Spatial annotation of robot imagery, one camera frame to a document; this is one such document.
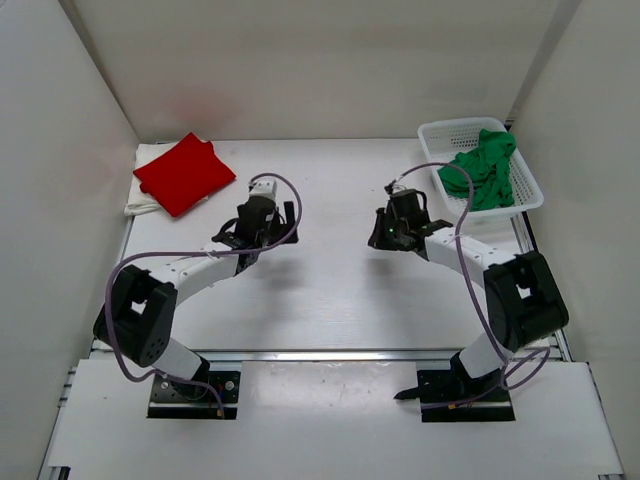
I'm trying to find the red t shirt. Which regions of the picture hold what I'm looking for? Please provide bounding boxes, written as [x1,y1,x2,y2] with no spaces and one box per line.
[133,133,236,218]

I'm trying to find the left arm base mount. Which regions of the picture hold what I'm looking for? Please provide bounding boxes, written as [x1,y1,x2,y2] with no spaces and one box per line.
[147,366,241,420]

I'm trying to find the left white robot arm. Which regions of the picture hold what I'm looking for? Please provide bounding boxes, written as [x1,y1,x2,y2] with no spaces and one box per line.
[93,193,298,402]

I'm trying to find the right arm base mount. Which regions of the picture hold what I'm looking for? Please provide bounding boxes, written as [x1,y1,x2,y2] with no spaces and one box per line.
[394,353,516,423]

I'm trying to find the aluminium rail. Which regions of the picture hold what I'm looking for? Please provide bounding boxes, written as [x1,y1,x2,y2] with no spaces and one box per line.
[92,348,566,365]

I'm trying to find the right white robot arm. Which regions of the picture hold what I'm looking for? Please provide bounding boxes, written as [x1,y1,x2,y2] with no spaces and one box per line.
[368,185,569,400]

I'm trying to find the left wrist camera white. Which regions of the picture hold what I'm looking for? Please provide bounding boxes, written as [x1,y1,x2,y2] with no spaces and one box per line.
[249,177,278,202]

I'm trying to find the green t shirt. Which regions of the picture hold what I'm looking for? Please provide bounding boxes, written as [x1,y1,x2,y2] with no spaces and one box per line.
[438,129,516,211]

